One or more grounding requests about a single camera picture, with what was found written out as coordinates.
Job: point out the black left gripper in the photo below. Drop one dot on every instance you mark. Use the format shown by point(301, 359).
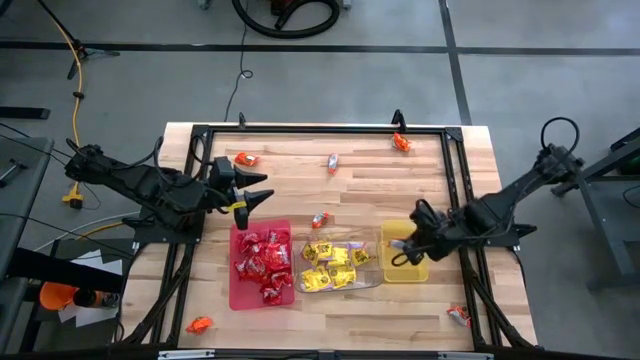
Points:
point(222, 172)

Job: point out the black beam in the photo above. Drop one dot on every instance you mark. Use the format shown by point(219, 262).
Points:
point(65, 270)

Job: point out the silver aluminium extrusion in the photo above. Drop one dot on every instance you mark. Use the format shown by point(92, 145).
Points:
point(465, 356)
point(186, 354)

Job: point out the yellow plastic bin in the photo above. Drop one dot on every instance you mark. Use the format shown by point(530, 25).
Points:
point(405, 272)

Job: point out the black table clamp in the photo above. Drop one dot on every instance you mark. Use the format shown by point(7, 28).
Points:
point(398, 120)
point(242, 121)

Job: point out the red plastic bin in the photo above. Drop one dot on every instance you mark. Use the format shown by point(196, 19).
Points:
point(240, 295)

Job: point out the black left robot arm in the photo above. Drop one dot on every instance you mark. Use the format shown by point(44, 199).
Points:
point(150, 187)

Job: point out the black flat bar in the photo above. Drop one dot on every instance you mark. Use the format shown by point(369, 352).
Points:
point(25, 113)

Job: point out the red white candy packet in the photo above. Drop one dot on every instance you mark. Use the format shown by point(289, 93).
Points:
point(246, 159)
point(458, 316)

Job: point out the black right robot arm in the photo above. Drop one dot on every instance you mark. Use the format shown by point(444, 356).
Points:
point(505, 202)

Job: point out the grey side table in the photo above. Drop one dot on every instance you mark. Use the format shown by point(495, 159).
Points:
point(20, 200)

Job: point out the white paper sheets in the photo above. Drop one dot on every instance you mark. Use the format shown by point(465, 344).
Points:
point(92, 260)

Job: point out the black bottle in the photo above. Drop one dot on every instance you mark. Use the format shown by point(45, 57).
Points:
point(95, 298)

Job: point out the red silver candy packet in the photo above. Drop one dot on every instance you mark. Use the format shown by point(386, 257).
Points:
point(333, 163)
point(320, 220)

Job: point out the black metal stand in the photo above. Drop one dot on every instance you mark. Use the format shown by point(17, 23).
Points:
point(599, 220)

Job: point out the orange candy packet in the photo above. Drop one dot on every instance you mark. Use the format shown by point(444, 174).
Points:
point(401, 142)
point(199, 325)

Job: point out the black tripod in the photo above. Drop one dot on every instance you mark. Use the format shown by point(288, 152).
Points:
point(75, 45)

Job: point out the orange cone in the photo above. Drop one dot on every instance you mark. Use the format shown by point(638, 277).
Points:
point(57, 296)

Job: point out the black diagonal frame strut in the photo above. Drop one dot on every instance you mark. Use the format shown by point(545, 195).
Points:
point(497, 300)
point(157, 295)

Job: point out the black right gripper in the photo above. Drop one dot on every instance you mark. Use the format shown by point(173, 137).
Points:
point(440, 232)

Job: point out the yellow tape band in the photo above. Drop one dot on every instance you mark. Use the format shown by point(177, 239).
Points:
point(237, 205)

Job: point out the clear plastic bin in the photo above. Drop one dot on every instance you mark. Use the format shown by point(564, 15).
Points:
point(372, 277)

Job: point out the yellow candy packet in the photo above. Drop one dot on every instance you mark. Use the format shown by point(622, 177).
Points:
point(360, 256)
point(325, 248)
point(310, 252)
point(315, 280)
point(340, 256)
point(342, 276)

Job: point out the black table frame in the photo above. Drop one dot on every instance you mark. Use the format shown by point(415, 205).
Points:
point(325, 130)

